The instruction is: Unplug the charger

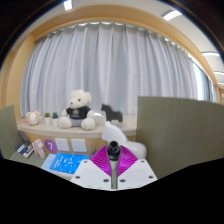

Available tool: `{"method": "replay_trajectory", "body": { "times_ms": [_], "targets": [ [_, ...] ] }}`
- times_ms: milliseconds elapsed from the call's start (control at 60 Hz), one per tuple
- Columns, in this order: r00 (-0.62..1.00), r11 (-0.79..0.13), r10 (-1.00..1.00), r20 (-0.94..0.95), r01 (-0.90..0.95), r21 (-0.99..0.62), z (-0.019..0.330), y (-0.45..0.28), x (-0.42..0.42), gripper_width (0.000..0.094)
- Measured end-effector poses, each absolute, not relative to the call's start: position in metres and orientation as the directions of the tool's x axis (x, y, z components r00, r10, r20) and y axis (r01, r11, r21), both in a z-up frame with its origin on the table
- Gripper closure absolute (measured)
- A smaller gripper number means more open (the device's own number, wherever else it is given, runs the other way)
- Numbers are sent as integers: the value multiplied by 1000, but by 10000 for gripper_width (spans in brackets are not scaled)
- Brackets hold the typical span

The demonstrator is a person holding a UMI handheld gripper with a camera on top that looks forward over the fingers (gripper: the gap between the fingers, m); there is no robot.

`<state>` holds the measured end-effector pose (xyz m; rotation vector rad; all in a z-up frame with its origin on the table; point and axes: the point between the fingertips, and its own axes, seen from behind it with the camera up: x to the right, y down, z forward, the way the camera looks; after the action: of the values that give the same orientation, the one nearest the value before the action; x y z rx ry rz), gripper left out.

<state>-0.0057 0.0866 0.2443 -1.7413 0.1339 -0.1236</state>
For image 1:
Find cream teddy bear black shirt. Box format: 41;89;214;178
58;89;97;131

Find dark grey horse figurine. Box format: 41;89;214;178
17;130;32;148

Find white ceiling light strips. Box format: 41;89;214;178
63;0;224;76

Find white wall socket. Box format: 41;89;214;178
54;137;70;152
70;138;88;154

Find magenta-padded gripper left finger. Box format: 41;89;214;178
70;145;113;190

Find black horse figurine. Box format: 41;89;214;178
100;103;124;123

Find large white horse figurine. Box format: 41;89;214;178
101;120;148;160

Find round purple number sign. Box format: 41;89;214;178
44;138;59;155

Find green partition panel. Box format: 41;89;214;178
0;104;19;160
135;96;224;180

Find bright blue book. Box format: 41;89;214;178
49;152;91;175

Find small round cream plush toy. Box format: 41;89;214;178
25;110;41;126

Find dark navy book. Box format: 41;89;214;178
14;143;34;159

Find pink horse figurine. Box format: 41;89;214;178
31;139;46;159

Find light grey curtain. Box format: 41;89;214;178
19;22;214;118

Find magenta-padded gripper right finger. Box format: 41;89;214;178
117;146;158;190

